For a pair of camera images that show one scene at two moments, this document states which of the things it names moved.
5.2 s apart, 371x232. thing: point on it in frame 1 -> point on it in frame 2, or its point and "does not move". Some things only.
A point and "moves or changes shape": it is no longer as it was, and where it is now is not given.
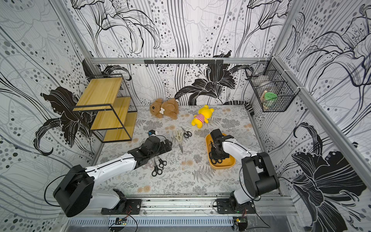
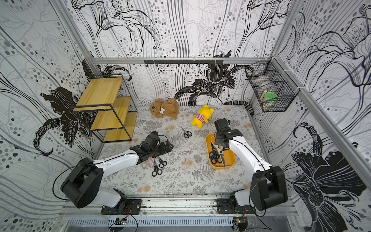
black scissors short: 162,163 does not move
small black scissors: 187,134 does not move
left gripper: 162,144 does not move
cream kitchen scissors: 178,135 moves or changes shape
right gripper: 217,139 -> 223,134
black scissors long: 159,171 does not move
